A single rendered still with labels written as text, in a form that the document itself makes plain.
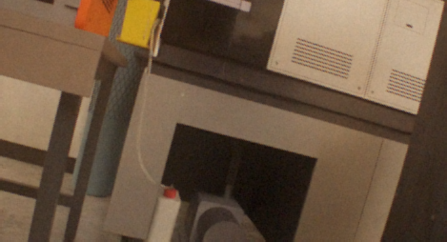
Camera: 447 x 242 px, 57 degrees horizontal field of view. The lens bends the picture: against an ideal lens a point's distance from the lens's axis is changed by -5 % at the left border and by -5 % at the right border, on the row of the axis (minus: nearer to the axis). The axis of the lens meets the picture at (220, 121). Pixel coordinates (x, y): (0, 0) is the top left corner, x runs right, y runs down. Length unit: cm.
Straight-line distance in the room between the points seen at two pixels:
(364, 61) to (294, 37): 29
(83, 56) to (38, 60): 8
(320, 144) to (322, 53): 33
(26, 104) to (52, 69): 191
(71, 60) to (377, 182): 121
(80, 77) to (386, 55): 123
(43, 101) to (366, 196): 190
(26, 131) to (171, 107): 148
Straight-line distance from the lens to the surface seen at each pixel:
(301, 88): 163
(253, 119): 148
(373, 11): 174
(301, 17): 162
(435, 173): 86
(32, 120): 275
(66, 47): 85
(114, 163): 236
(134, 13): 155
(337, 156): 160
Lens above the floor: 64
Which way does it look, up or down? 2 degrees down
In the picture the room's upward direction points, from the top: 15 degrees clockwise
